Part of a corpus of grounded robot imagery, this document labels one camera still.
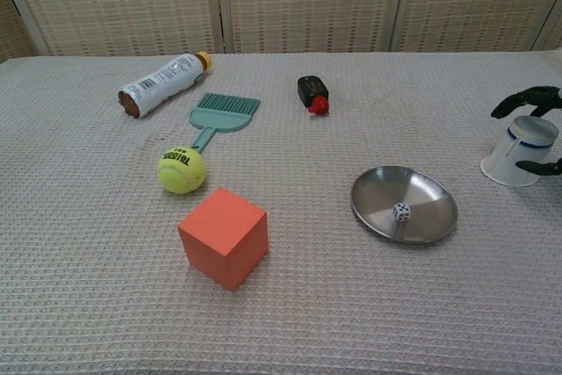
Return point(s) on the beige waffle weave tablecloth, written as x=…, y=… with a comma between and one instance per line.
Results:
x=110, y=261

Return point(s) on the teal plastic hand brush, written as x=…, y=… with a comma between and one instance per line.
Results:
x=224, y=118

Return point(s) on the orange foam cube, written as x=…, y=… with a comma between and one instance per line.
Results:
x=224, y=234

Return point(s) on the woven bamboo folding screen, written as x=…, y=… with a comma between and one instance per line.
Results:
x=307, y=2

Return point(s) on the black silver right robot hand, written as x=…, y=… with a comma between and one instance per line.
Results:
x=533, y=98

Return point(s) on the yellow tennis ball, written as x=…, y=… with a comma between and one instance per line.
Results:
x=180, y=175

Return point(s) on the white labelled bottle orange cap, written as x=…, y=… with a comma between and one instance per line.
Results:
x=162, y=78

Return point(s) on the small white die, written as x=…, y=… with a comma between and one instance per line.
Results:
x=401, y=212

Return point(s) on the round metal dish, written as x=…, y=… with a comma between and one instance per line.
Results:
x=386, y=190

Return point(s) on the white paper cup blue stripe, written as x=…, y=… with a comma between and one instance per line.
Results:
x=518, y=146

